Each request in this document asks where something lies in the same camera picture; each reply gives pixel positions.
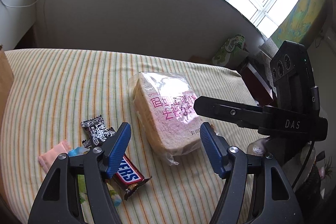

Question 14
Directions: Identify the colourful jelly snack pouch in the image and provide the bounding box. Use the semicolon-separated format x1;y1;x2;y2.
68;147;122;207

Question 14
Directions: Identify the bagged sliced bread loaf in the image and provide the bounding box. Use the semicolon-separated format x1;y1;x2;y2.
128;72;209;166

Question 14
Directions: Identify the green printed bag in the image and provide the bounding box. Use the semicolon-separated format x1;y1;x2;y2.
211;34;249;70

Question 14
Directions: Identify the Snickers bar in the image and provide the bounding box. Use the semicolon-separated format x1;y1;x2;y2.
113;154;152;201

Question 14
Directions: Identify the black white wrapper snack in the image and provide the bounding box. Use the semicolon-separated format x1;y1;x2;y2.
81;115;116;149

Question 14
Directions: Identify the pink snack packet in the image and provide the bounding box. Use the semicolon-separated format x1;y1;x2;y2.
38;140;71;174

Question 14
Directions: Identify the striped tablecloth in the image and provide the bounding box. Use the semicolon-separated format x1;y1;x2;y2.
1;49;254;223

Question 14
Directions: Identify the brown cardboard box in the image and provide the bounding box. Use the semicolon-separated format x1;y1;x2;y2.
0;45;15;119

